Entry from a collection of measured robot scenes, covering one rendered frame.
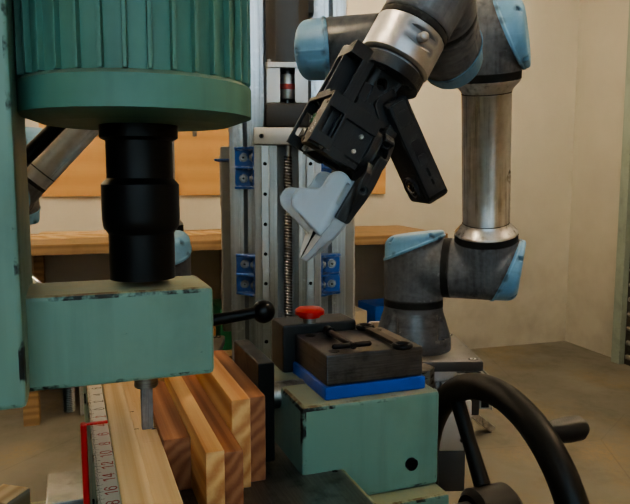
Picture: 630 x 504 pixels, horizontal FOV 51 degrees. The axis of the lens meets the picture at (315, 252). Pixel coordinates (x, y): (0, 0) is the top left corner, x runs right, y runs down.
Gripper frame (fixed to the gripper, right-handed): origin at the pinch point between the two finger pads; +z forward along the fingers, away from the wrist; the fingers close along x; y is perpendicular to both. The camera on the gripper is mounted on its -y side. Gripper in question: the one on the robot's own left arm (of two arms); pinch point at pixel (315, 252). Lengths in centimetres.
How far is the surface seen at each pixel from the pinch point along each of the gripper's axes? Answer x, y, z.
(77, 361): 11.0, 16.6, 16.7
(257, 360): 6.8, 2.5, 11.4
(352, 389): 9.4, -5.7, 9.7
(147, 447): 9.3, 8.3, 21.1
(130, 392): -5.3, 8.3, 21.1
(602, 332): -271, -308, -72
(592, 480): -128, -194, 12
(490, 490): 7.9, -25.9, 12.8
